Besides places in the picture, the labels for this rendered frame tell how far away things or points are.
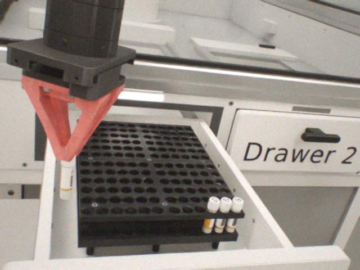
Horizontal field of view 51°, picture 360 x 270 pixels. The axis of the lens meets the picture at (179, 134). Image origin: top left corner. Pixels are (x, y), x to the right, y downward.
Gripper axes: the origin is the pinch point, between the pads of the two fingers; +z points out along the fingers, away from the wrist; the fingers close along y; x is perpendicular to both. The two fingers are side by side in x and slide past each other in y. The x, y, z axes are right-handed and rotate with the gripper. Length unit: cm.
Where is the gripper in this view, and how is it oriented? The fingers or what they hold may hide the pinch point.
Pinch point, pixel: (67, 148)
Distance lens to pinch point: 35.1
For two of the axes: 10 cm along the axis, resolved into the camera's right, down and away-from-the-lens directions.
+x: 9.5, 2.8, -1.1
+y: -2.0, 3.3, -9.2
